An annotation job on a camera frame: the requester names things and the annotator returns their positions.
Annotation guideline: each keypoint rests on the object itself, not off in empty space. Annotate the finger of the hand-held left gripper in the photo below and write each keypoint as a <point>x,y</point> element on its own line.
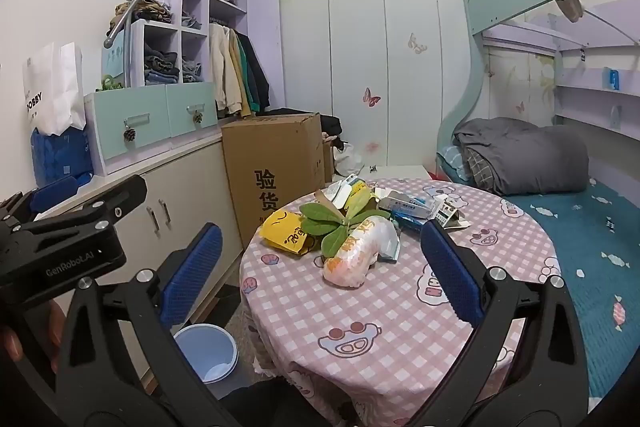
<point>110,202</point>
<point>52,197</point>

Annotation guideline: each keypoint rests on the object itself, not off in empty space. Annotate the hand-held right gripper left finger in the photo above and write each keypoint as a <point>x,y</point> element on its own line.
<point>192,272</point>

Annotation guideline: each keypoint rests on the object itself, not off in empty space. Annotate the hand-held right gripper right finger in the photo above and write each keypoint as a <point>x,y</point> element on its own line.
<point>452,277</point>

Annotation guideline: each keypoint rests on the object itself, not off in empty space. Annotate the light blue trash bin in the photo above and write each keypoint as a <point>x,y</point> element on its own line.
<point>202,342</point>

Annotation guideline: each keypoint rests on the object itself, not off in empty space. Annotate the yellow snack packet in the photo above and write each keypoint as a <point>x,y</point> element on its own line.
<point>285,232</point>

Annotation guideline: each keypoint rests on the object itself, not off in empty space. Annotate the orange white plastic bag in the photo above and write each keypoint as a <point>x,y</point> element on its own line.
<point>350,257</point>

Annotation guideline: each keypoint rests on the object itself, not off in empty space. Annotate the green leaves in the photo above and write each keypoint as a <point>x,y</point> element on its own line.
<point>332,219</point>

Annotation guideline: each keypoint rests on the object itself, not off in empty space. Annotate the person's left hand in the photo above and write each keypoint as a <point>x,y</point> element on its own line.
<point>9,342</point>

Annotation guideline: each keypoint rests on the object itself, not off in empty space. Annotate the blue shopping bag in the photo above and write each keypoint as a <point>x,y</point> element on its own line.
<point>60,157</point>

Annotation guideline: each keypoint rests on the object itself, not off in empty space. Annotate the blue white wrapper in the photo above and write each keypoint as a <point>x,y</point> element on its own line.
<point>410,223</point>

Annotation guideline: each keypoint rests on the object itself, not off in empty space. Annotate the pine cone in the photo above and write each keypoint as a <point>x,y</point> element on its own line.
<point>129,134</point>
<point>198,117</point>

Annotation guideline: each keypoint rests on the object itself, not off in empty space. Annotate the pink checked tablecloth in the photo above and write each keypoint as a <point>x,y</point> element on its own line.
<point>400,332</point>

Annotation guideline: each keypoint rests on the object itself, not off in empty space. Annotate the white low cabinet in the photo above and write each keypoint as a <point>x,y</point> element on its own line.
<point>190,187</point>

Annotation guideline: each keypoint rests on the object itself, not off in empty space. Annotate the white paper bag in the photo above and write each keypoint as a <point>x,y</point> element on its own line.
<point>55,82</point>

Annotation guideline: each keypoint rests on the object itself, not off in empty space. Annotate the red white platform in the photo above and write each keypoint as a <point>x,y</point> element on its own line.
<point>400,171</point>

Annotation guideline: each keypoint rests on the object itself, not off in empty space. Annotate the green toy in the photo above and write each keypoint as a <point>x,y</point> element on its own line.
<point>107,83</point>

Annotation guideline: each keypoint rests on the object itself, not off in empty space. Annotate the teal bed sheet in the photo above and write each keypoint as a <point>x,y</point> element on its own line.
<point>575,257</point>

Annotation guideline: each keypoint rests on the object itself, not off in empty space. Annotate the large cardboard box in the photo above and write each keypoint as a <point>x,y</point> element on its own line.
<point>270,157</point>

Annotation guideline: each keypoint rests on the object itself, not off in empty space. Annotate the grey duvet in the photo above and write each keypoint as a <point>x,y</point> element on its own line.
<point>525,157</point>

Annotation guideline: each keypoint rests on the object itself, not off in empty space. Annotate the person's dark trousers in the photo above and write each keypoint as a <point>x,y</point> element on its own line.
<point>250,407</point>

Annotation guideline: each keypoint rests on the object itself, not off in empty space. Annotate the folded dark jeans stack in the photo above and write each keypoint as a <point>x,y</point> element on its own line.
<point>160,63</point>

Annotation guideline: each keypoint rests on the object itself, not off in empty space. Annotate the faded pink sticker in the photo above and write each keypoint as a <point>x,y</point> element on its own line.
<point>372,147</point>

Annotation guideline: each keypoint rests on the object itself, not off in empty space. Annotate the cream hanging jacket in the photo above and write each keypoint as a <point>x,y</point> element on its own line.
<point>222,67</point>

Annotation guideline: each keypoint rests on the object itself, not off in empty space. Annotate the green hanging garment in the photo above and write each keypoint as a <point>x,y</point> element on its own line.
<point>246,72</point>

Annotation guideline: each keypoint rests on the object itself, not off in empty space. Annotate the black hanging coat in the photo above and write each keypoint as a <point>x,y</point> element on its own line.
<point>259,77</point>

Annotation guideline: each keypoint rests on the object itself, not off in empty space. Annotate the brown folded clothes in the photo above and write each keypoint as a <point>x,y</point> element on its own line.
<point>142,9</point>

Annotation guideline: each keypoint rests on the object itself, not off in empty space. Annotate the black garment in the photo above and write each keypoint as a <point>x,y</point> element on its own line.
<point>327,124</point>

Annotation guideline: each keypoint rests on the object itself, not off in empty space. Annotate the grey folded clothes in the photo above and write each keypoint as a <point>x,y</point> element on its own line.
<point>191,22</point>

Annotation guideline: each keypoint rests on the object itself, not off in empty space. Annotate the pink butterfly sticker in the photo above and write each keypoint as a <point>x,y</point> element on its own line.
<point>371,97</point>

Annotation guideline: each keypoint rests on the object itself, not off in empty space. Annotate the white cube shelf unit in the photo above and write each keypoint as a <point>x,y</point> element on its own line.
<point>177,7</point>

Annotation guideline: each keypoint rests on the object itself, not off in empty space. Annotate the lavender bed shelves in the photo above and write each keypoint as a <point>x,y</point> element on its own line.
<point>590,94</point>

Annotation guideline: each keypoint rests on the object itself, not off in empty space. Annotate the beige butterfly sticker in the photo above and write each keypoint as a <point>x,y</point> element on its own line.
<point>416,43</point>

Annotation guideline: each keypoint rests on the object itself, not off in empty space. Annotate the white wardrobe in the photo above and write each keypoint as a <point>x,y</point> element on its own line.
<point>350,57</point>

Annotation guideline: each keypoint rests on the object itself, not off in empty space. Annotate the small blue box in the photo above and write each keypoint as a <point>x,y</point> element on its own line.
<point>611,78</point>

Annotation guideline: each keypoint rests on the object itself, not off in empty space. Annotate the brown hanging cloth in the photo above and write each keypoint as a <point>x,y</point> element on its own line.
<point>570,7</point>

